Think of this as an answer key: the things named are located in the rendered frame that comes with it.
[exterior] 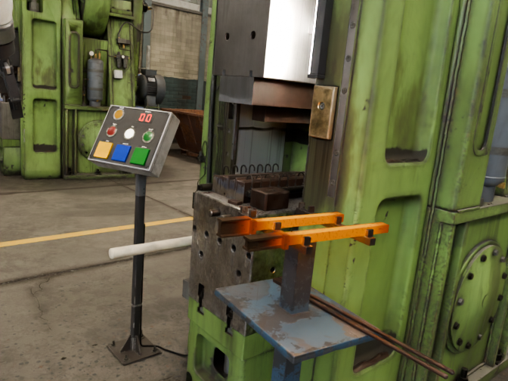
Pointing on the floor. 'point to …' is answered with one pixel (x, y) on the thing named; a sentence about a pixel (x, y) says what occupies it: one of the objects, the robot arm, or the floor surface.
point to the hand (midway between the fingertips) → (10, 101)
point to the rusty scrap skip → (188, 130)
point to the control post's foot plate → (125, 354)
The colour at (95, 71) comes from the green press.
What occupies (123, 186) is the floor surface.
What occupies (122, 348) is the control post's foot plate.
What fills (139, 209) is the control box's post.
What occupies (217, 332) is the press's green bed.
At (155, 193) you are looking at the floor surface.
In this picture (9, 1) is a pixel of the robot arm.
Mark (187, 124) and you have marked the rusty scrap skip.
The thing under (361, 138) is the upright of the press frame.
